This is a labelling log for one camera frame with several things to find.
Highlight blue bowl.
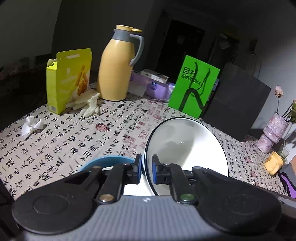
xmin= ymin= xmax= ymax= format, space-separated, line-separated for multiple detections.
xmin=77 ymin=155 xmax=147 ymax=196

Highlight white bowl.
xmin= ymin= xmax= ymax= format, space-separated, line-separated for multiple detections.
xmin=143 ymin=118 xmax=229 ymax=195
xmin=98 ymin=163 xmax=152 ymax=202

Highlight grey purple cloth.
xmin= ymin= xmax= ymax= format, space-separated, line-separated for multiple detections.
xmin=278 ymin=163 xmax=296 ymax=199

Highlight yellow mug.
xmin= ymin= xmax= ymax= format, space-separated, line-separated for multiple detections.
xmin=264 ymin=152 xmax=284 ymax=176

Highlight clear drinking glass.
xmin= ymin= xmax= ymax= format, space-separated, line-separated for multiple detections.
xmin=278 ymin=145 xmax=290 ymax=163

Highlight purple textured vase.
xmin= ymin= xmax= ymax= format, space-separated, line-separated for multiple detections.
xmin=257 ymin=112 xmax=289 ymax=154

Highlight white rubber glove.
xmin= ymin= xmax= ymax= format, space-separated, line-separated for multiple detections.
xmin=66 ymin=89 xmax=100 ymax=118

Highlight calligraphy print tablecloth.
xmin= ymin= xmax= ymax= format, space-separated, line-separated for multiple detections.
xmin=0 ymin=82 xmax=290 ymax=202

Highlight purple tissue pack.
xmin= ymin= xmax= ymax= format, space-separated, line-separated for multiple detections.
xmin=127 ymin=71 xmax=175 ymax=102

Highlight green paper bag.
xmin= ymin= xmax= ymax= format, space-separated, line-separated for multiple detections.
xmin=168 ymin=55 xmax=220 ymax=118

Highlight yellow thermos jug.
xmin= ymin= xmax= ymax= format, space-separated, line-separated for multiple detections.
xmin=97 ymin=25 xmax=144 ymax=101

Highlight crumpled white tissue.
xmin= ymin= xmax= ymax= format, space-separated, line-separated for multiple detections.
xmin=21 ymin=115 xmax=44 ymax=140

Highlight small white box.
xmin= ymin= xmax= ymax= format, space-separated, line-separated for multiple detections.
xmin=140 ymin=69 xmax=169 ymax=84

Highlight black paper bag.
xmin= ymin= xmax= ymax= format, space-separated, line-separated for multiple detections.
xmin=203 ymin=63 xmax=271 ymax=142

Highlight yellow snack box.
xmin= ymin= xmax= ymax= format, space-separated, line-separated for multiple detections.
xmin=46 ymin=48 xmax=92 ymax=114

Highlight dried pink flowers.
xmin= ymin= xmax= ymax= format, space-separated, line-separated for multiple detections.
xmin=274 ymin=85 xmax=296 ymax=123

